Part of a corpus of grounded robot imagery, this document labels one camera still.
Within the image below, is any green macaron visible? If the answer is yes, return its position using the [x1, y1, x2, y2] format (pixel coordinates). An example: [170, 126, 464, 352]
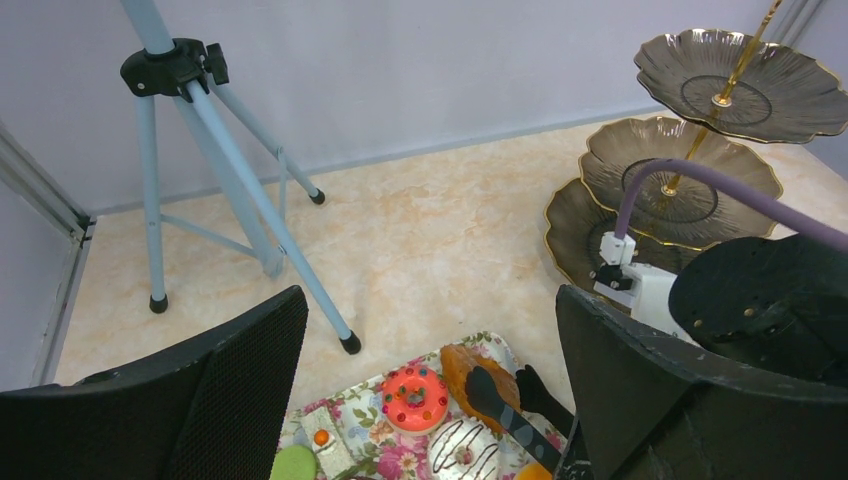
[270, 445, 317, 480]

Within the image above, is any three-tier smoked glass stand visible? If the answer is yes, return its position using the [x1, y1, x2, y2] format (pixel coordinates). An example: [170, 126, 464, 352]
[544, 28, 847, 294]

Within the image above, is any white cake slice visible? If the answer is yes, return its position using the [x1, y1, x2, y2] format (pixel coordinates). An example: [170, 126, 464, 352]
[301, 407, 357, 479]

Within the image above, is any red sprinkled donut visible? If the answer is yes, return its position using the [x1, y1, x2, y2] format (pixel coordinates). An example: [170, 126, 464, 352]
[380, 366, 450, 436]

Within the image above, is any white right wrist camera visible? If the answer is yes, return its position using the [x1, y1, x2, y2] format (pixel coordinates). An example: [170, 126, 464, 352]
[590, 231, 696, 345]

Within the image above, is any light blue music stand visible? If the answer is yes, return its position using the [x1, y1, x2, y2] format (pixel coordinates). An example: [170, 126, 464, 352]
[119, 0, 363, 356]

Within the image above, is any brown croissant pastry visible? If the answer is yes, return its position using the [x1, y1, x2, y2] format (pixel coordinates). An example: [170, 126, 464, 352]
[440, 344, 523, 431]

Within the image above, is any orange fruit tart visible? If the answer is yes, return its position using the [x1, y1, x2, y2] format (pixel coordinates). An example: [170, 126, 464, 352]
[513, 463, 552, 480]

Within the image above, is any white chocolate-striped donut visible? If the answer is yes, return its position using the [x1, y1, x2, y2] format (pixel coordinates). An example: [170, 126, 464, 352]
[427, 419, 500, 480]

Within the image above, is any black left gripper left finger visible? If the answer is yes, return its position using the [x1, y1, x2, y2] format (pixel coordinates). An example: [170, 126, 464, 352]
[1, 285, 308, 479]

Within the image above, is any floral serving tray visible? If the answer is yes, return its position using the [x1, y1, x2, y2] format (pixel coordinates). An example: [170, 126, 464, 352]
[277, 331, 567, 479]

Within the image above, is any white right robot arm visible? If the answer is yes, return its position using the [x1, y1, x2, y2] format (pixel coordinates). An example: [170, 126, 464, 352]
[669, 235, 847, 387]

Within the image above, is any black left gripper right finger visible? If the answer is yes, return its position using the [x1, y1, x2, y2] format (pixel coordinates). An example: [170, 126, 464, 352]
[555, 285, 847, 479]

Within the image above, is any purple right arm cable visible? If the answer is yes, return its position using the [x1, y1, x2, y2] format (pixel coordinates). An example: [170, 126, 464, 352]
[613, 158, 848, 253]

